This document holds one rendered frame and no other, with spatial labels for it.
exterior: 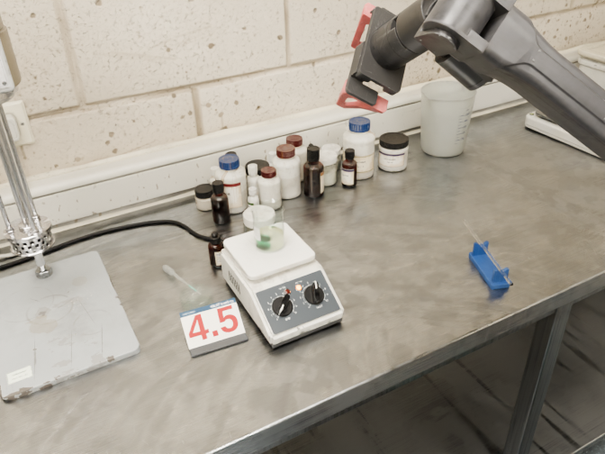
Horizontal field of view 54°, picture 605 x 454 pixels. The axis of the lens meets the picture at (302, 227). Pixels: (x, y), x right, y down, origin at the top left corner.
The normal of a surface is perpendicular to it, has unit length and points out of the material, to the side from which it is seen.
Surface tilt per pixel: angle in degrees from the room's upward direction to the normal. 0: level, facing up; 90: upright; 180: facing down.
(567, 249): 0
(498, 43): 64
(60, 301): 0
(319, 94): 90
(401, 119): 90
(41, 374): 0
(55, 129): 90
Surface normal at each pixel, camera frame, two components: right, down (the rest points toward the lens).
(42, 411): -0.03, -0.84
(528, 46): 0.18, 0.11
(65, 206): 0.48, 0.47
